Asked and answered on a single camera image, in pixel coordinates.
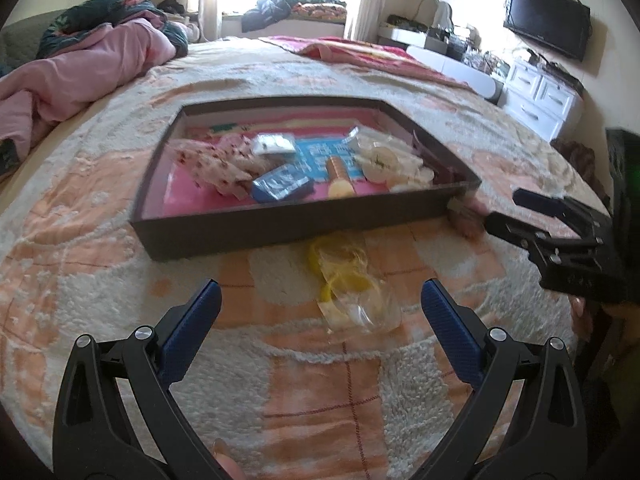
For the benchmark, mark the white desk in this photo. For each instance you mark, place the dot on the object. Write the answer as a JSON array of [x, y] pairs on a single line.
[[400, 37]]

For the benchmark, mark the cream curtain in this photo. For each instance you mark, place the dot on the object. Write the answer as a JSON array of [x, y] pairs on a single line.
[[365, 0]]

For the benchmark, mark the person's right hand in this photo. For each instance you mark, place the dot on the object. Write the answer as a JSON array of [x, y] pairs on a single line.
[[582, 312]]

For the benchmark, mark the black flat television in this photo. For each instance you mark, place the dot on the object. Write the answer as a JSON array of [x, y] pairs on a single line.
[[547, 20]]

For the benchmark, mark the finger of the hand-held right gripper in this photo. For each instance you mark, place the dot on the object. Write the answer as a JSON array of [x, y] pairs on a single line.
[[537, 201], [510, 227]]

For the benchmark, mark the black set-top box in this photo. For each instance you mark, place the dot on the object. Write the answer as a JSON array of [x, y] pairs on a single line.
[[557, 72]]

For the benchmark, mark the red printed blanket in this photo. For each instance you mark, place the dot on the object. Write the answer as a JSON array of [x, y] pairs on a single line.
[[370, 55]]

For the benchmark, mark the cream and orange fluffy bedspread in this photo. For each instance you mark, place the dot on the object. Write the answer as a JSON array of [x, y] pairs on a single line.
[[75, 260]]

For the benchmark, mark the white bag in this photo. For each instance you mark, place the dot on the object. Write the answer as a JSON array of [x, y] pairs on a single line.
[[442, 15]]

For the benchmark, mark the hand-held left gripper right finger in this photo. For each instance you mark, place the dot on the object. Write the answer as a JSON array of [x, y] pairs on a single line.
[[450, 330]]

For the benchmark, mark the white rounded table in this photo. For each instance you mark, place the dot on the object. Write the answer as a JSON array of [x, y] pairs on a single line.
[[455, 70]]

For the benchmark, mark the cream hair claw clip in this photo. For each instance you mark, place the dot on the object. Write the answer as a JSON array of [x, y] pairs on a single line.
[[380, 162]]

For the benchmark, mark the dark brown cardboard box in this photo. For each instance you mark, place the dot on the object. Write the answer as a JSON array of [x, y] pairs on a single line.
[[200, 232]]

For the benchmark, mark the brown cloth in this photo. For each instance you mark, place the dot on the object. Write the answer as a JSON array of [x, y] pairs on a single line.
[[572, 160]]

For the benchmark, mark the person's left hand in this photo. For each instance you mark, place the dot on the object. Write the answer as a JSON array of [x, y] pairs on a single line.
[[227, 462]]

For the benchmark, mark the white window bench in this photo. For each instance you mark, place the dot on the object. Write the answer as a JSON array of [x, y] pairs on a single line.
[[285, 30]]

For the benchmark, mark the maroon hair clip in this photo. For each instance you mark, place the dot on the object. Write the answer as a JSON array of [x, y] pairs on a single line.
[[418, 142]]

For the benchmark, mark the colourful folded blanket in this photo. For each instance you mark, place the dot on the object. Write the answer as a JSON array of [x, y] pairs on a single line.
[[320, 11]]

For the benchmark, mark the clear packet with white item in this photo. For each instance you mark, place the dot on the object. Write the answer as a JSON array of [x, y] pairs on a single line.
[[272, 144]]

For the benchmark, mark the pink quilt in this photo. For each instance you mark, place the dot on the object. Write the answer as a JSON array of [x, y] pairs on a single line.
[[75, 75]]

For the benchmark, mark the dark floral quilt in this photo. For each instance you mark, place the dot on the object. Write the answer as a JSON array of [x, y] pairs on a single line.
[[100, 10]]

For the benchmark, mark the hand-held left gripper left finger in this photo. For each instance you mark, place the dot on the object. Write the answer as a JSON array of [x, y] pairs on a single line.
[[192, 325]]

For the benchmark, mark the dark cloth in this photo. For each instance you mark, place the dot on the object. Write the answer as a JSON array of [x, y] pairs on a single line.
[[172, 6]]

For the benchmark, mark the white drawer cabinet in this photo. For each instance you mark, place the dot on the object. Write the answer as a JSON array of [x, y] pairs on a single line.
[[542, 100]]

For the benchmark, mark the sheer white curtain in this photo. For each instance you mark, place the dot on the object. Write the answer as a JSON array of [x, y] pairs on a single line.
[[211, 0]]

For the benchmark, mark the blue packet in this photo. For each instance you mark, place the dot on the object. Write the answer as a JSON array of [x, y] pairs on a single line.
[[280, 185]]

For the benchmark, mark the green quilted headboard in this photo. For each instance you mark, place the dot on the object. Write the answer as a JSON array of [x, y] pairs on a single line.
[[20, 35]]

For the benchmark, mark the dark blue jacket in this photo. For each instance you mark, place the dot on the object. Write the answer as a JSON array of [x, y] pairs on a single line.
[[267, 10]]

